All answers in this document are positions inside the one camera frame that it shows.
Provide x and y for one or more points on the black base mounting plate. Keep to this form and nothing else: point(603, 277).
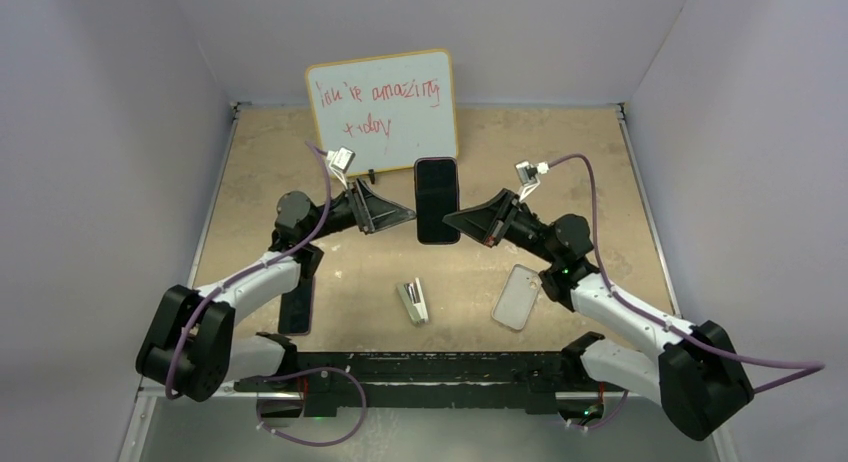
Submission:
point(538, 383)

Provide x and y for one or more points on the black phone case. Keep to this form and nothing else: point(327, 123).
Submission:
point(458, 200)

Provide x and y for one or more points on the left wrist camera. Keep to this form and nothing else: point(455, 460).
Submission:
point(338, 163)

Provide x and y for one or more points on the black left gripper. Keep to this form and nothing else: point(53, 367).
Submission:
point(370, 213)

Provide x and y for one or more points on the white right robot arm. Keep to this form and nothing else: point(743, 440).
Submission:
point(689, 370)

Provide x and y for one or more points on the pink smartphone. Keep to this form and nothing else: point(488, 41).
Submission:
point(436, 200)

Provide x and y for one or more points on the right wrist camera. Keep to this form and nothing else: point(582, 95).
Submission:
point(529, 177)

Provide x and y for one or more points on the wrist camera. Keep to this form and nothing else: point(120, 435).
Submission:
point(529, 177)
point(338, 163)

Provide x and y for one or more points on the silver stapler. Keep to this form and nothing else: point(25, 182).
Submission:
point(413, 299)

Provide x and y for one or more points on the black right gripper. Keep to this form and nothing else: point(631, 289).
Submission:
point(489, 222)

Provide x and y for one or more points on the dark smartphone on table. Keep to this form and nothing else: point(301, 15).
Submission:
point(295, 312)

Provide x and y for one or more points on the whiteboard with red writing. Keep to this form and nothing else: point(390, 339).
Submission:
point(390, 110)

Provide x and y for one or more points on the clear beige phone case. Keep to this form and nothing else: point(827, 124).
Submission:
point(517, 298)

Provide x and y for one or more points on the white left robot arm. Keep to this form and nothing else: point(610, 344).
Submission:
point(190, 347)

